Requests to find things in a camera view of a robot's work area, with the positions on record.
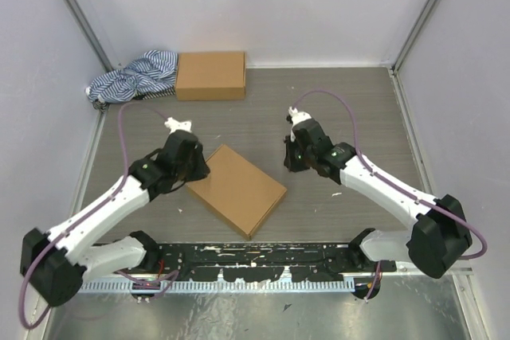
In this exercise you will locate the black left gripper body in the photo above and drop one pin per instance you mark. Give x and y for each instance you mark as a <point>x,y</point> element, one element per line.
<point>178,172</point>

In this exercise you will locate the right aluminium corner post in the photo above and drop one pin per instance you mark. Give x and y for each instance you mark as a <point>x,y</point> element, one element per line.
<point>423,17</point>

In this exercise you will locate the aluminium corner post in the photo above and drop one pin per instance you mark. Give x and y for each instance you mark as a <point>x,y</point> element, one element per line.
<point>89,34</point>
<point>423,17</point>

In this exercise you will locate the left aluminium corner post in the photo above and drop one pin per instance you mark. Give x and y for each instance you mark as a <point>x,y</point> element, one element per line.
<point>89,34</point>

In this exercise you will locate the white slotted cable duct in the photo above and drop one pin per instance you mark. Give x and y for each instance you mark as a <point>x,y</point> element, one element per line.
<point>119,285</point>

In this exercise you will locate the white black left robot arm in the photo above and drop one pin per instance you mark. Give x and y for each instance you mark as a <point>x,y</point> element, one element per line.
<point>56,263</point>

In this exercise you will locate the closed brown cardboard box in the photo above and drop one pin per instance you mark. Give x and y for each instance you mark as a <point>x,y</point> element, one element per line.
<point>211,76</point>

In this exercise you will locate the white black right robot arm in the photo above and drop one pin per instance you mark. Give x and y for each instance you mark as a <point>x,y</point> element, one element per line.
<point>435,235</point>

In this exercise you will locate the brown cardboard box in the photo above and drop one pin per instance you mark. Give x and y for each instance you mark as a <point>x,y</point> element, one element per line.
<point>211,76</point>
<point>238,192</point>

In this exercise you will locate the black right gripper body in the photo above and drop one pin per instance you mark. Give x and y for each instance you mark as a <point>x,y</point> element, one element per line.
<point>307,157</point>

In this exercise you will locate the aluminium front frame rail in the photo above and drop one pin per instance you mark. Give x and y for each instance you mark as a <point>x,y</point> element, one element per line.
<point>255,260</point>

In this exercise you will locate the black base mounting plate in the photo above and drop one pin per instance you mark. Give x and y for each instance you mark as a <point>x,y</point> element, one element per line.
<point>255,262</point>

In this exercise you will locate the blue white striped cloth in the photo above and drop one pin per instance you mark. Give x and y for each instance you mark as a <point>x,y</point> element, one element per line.
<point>151,75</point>

